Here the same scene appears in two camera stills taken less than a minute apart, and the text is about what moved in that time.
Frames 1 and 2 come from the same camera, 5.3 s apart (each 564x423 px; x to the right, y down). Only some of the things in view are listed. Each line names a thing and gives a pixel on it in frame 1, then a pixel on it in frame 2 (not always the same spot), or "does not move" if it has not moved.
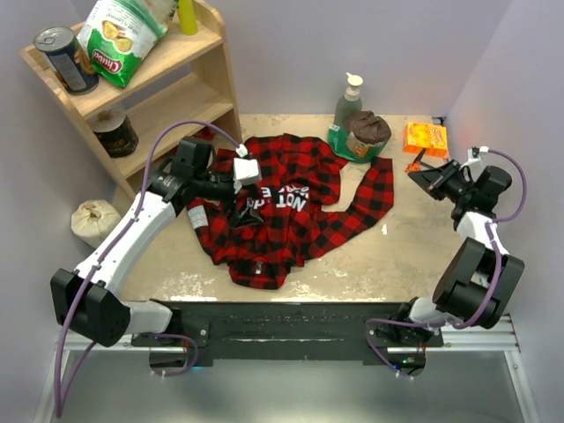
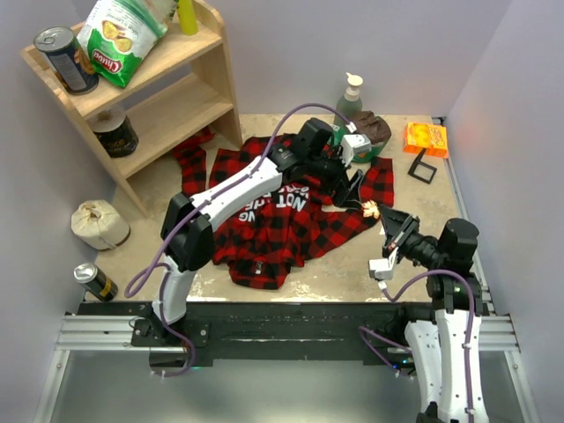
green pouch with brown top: x=361 y=137 does not move
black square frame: x=419 y=158 does not move
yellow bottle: x=188 y=20 does not move
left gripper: x=248 y=215 to x=351 y=198
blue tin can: x=67 y=59 does not move
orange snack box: x=433 y=137 does not move
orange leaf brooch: x=412 y=167 to x=371 y=208
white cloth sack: x=93 y=220 does not move
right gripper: x=434 y=180 to x=396 y=222
